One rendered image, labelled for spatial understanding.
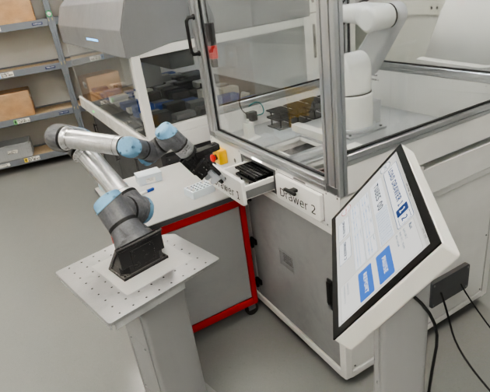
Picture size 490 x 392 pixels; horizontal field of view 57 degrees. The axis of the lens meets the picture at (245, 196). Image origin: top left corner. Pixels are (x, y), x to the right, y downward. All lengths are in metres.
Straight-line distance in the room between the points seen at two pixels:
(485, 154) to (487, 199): 0.25
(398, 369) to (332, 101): 0.81
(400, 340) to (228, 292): 1.28
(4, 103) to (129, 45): 3.25
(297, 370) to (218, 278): 0.57
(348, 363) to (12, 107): 4.56
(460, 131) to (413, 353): 1.00
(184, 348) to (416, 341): 0.98
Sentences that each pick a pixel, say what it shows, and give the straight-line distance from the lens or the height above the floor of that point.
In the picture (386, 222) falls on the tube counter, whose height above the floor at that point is 1.12.
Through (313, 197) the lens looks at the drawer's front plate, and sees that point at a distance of 1.69.
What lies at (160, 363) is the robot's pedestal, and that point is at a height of 0.37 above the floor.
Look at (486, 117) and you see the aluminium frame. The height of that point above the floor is 1.04.
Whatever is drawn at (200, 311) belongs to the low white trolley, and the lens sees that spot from 2.36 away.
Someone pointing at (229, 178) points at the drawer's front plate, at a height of 0.92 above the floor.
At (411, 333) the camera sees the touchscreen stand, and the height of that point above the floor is 0.82.
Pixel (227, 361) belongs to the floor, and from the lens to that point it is 2.36.
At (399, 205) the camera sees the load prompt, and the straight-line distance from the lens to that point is 1.10.
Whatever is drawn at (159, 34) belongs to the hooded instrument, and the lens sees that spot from 2.60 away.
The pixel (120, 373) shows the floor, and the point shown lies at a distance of 2.48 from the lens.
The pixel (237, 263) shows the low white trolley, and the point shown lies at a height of 0.38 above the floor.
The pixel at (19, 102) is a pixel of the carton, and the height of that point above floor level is 0.75.
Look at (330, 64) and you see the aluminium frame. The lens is 1.48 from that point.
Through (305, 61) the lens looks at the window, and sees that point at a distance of 1.60.
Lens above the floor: 1.66
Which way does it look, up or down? 25 degrees down
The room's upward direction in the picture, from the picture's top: 8 degrees counter-clockwise
